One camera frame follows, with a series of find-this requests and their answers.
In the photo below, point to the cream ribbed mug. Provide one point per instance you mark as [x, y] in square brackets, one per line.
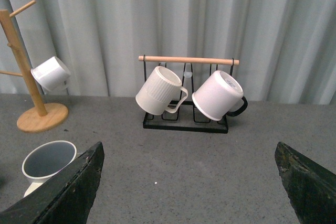
[159, 90]

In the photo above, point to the right gripper dark right finger camera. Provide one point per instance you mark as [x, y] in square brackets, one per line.
[309, 186]

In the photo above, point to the black wire mug rack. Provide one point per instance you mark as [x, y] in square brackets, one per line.
[187, 117]

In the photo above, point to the white mug on tree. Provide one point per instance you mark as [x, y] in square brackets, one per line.
[51, 74]

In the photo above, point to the right gripper dark left finger camera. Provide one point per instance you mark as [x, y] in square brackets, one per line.
[65, 198]

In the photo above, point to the white mug black handle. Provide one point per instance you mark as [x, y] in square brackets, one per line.
[220, 95]

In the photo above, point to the cream cup grey inside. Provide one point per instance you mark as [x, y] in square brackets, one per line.
[46, 161]

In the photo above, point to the wooden mug tree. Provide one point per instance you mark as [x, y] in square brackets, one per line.
[43, 116]

